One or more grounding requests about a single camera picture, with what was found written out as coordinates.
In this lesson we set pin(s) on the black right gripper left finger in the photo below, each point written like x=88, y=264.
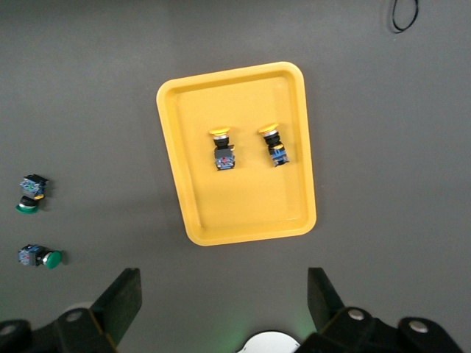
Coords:
x=117, y=301

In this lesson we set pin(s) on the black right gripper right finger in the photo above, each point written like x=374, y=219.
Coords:
x=324, y=301

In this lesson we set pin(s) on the yellow push button switch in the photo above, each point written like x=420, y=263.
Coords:
x=274, y=147
x=222, y=150

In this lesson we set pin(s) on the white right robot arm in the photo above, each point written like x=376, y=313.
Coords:
x=270, y=342

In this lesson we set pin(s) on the dark grey table mat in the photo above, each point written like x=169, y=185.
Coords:
x=368, y=184

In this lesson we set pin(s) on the yellow plastic tray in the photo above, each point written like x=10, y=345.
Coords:
x=239, y=195

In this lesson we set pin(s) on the green push button switch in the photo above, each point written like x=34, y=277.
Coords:
x=31, y=193
x=38, y=255

